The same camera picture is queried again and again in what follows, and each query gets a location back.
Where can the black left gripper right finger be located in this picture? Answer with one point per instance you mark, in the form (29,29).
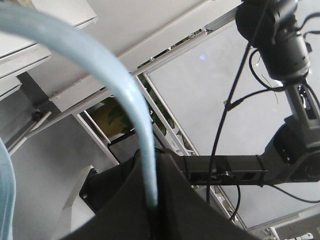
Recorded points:
(183,214)

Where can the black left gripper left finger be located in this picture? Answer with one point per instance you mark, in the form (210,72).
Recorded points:
(117,197)

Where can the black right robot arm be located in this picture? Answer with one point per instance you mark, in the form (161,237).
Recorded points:
(293,153)

